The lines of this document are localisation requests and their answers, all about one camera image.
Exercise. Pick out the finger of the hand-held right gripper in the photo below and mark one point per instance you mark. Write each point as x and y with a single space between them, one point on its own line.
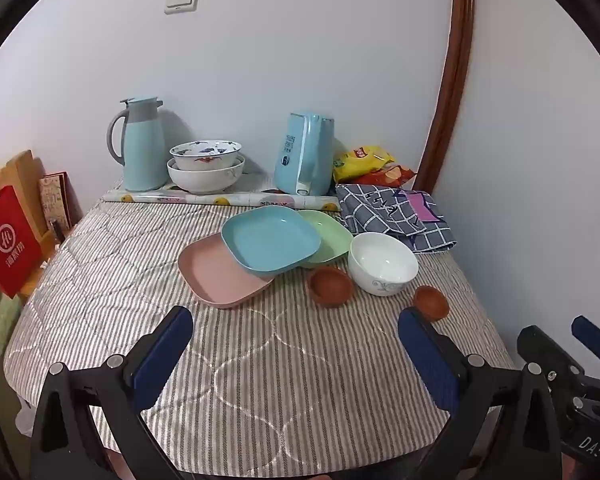
545 355
595 336

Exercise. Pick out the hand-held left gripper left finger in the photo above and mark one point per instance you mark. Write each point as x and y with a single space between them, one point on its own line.
165 345

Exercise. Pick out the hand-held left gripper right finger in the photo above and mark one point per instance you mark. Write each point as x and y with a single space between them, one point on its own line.
427 360

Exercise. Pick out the small brown bowl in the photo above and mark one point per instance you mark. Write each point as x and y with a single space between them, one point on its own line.
430 302
330 287

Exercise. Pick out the pink square plate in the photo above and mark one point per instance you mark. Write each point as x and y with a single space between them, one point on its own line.
215 272

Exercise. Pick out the blue square plate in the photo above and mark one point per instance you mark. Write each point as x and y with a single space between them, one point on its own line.
270 237

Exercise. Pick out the green square plate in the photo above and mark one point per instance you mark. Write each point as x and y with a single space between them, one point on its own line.
330 235

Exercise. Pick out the striped quilted blanket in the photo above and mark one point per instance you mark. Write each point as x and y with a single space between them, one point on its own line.
280 360

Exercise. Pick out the fruit print plastic mat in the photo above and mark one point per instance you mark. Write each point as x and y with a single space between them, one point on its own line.
195 199

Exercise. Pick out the grey checked cloth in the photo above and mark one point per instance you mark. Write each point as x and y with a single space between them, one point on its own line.
380 210

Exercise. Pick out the large white patterned bowl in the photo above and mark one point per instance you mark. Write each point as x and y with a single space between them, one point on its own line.
205 180

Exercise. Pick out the patterned book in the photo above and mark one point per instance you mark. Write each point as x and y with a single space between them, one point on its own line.
55 200

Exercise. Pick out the red paper bag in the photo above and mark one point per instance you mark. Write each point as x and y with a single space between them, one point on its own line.
7 245

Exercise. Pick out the red chip bag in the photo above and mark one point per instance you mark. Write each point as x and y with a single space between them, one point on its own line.
390 176

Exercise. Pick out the flower print bowl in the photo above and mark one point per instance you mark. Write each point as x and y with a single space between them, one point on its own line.
205 152

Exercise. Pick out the light blue thermos jug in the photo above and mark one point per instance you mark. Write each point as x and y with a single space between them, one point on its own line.
142 145

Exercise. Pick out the yellow chip bag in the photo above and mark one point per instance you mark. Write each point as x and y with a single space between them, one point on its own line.
362 160

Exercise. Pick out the brown paper bag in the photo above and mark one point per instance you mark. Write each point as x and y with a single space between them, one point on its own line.
22 175

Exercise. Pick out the light blue electric kettle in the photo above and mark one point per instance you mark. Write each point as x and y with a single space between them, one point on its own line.
302 155

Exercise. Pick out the wooden door frame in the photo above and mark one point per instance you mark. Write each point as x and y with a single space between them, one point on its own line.
452 85

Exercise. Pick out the white light switch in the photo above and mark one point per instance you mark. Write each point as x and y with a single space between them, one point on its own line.
181 0

